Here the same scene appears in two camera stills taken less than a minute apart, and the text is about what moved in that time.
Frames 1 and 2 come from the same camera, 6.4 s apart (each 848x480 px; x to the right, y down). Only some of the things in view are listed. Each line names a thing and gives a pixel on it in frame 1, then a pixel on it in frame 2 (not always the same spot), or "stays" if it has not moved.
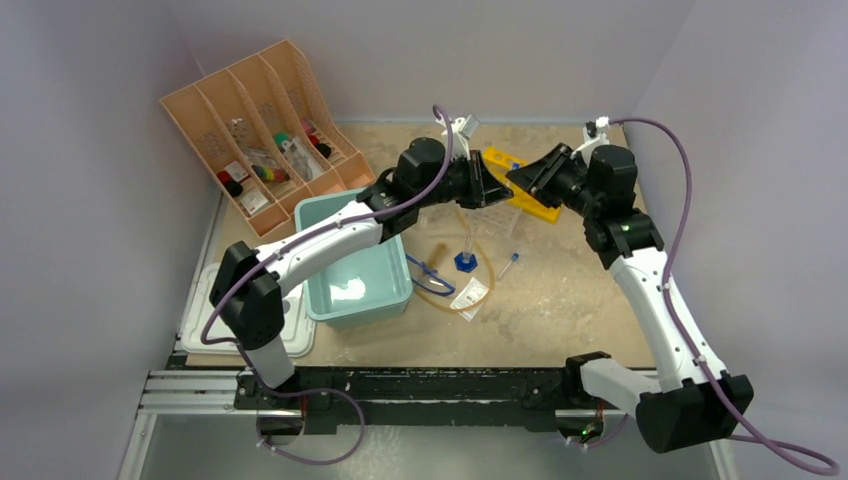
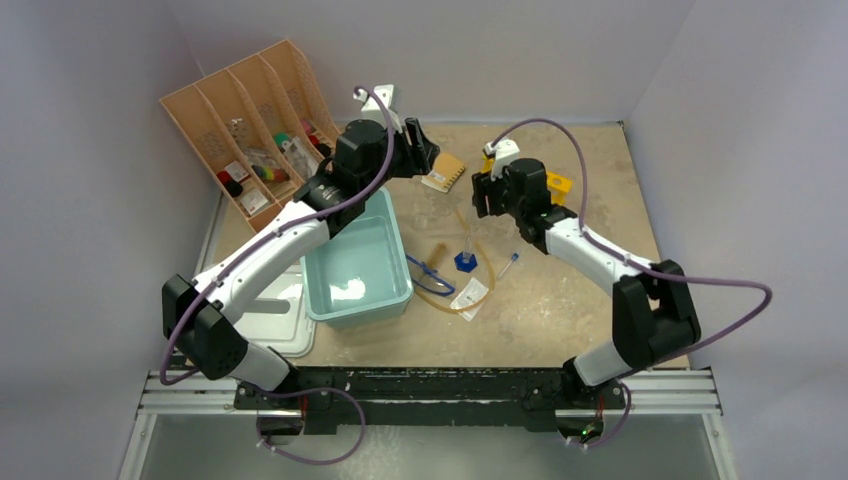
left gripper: x=483 y=188 to x=417 y=154
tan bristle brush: x=438 y=254 stays
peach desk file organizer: x=268 y=137 stays
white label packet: x=472 y=293 stays
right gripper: x=541 y=176 to x=485 y=186
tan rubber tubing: x=455 y=311 stays
